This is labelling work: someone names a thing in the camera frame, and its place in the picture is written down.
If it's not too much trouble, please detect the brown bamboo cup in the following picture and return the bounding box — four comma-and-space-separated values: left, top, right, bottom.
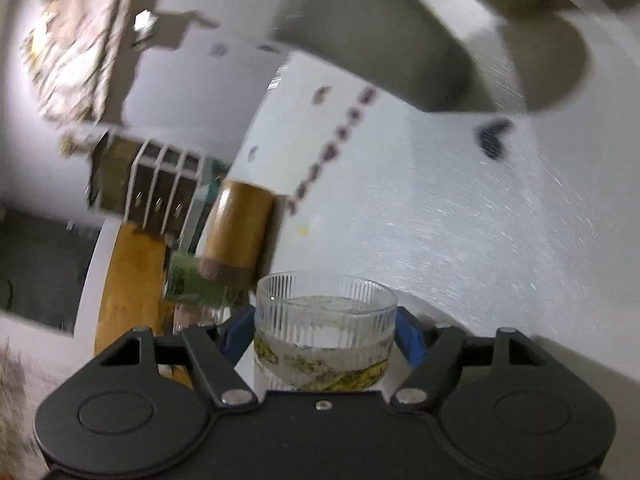
198, 179, 276, 289

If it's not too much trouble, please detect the green printed cup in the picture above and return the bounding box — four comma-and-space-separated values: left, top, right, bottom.
163, 252, 236, 309

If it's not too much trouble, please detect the clear glass with brown bands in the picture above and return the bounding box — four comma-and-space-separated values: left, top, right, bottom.
172, 304, 230, 334

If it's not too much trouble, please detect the frosted grey tumbler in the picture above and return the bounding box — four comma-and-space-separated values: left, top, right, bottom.
271, 0, 476, 114

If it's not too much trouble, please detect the glass fish tank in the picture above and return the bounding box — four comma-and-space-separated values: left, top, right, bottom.
87, 131, 142, 217

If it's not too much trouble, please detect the white drawer cabinet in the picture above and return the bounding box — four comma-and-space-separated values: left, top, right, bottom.
124, 140, 205, 242

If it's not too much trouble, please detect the ribbed glass goblet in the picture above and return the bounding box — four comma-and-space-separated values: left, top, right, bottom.
254, 271, 398, 392

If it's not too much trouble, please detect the patterned hanging cloth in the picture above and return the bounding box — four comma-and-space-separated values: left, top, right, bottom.
22, 0, 134, 124

